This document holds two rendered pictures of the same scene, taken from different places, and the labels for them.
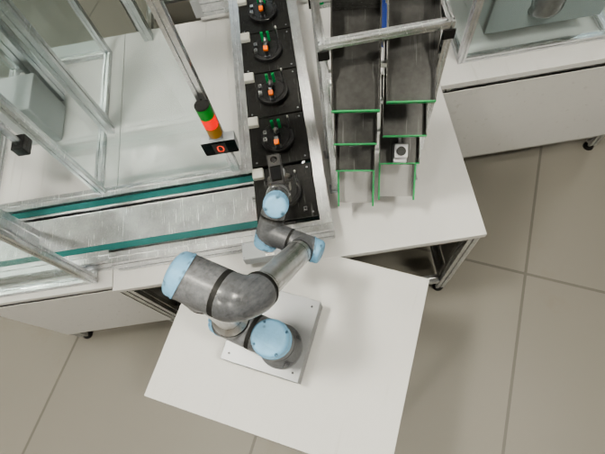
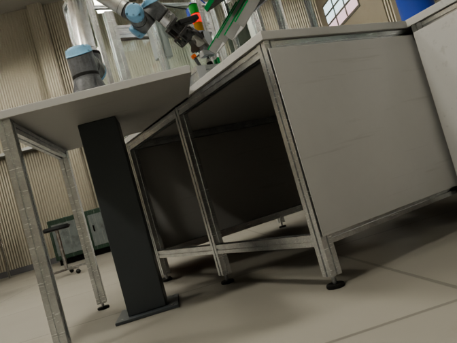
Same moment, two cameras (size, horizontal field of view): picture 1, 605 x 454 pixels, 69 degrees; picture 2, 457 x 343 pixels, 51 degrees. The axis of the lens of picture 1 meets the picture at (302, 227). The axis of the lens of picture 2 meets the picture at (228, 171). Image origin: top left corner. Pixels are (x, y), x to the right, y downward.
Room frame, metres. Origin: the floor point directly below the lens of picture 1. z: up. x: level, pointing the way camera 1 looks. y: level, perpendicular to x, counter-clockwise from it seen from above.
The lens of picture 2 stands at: (-0.63, -1.73, 0.38)
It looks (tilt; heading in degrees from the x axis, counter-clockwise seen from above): 3 degrees up; 52
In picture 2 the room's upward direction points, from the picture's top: 16 degrees counter-clockwise
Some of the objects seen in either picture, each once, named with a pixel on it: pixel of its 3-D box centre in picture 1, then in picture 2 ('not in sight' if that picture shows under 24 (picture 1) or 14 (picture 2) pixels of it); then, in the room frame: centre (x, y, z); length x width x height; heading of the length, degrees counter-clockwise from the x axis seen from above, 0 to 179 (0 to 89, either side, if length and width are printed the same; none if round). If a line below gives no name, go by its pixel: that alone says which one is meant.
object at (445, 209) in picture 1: (278, 120); (289, 86); (1.27, -0.02, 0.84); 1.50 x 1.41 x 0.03; 83
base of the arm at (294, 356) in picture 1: (278, 344); (88, 86); (0.26, 0.18, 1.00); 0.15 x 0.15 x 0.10
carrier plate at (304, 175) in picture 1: (284, 194); not in sight; (0.83, 0.03, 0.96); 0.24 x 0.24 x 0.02; 83
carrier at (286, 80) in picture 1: (271, 86); not in sight; (1.33, -0.03, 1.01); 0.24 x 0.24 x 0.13; 83
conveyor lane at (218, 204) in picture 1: (214, 205); not in sight; (0.89, 0.33, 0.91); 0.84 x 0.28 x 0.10; 83
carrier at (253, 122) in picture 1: (276, 132); not in sight; (1.09, 0.00, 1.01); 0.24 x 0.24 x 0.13; 83
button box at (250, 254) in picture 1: (270, 249); not in sight; (0.63, 0.14, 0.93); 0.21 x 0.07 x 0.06; 83
